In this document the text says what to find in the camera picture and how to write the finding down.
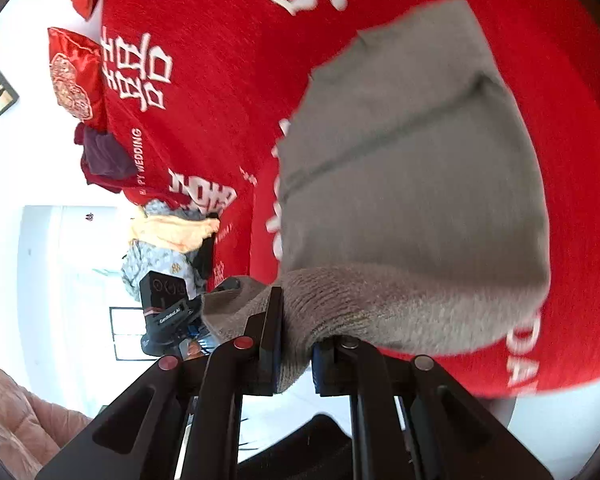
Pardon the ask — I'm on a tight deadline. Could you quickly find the person's left hand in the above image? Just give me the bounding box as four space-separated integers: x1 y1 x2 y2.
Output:
185 339 210 360

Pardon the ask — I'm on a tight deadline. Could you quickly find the pink quilted fabric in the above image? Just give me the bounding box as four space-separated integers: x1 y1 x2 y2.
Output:
0 369 92 479

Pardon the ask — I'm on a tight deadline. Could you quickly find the red embroidered pillow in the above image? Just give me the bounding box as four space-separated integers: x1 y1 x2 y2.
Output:
47 27 107 132

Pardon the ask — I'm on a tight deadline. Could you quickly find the dark purple red garment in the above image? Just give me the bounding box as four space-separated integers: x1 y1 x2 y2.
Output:
74 122 137 194

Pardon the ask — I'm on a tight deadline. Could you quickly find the red wedding bedspread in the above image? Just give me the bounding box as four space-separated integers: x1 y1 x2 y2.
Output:
99 0 600 396

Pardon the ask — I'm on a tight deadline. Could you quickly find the pile of clothes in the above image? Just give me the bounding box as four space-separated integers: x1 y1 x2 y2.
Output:
121 200 220 301

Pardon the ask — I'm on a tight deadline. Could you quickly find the grey knit sweater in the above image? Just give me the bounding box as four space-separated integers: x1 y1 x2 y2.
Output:
200 0 553 394

